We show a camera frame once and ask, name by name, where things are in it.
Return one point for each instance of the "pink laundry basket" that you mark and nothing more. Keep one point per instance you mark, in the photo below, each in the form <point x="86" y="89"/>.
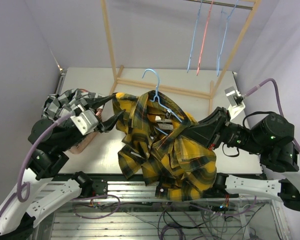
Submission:
<point x="87" y="140"/>

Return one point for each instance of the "pink wire hanger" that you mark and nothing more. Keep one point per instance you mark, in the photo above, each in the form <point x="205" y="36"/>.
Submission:
<point x="204" y="38"/>

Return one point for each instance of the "aluminium frame base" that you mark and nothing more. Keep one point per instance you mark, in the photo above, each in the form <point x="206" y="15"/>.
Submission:
<point x="130" y="210"/>

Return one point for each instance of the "yellow plaid shirt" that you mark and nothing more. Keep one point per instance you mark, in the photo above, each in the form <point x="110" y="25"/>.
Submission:
<point x="183" y="168"/>

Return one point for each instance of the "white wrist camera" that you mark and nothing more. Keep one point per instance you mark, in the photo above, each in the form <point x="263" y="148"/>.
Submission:
<point x="236" y="101"/>
<point x="85" y="122"/>

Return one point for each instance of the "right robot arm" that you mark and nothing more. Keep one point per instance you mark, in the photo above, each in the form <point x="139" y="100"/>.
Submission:
<point x="271" y="139"/>

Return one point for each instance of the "black white checkered shirt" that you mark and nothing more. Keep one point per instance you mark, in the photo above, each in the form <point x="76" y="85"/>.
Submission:
<point x="59" y="105"/>

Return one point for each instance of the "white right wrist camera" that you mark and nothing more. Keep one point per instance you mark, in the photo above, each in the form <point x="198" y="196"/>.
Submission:
<point x="236" y="101"/>

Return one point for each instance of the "blue wire hanger empty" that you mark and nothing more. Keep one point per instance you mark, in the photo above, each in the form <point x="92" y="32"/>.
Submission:
<point x="224" y="21"/>

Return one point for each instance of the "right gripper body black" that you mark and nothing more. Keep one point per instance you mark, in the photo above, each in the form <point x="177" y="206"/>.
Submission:
<point x="224" y="135"/>

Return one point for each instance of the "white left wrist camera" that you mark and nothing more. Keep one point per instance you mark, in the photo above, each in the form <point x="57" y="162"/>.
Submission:
<point x="85" y="122"/>

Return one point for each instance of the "blue hanger of checkered shirt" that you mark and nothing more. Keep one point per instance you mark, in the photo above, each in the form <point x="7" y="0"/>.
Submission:
<point x="194" y="35"/>

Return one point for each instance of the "metal rack rod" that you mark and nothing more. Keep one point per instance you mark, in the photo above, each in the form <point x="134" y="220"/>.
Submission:
<point x="222" y="4"/>

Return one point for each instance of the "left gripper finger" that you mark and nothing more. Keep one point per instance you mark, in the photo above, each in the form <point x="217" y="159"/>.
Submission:
<point x="108" y="125"/>
<point x="98" y="102"/>

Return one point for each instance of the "blue hanger of yellow shirt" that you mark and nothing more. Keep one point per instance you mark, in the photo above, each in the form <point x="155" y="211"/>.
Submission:
<point x="156" y="98"/>

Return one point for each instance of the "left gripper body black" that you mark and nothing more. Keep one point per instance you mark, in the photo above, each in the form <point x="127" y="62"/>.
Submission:
<point x="81" y="107"/>

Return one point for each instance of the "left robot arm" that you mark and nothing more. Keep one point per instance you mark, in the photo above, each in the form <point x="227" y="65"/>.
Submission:
<point x="66" y="120"/>

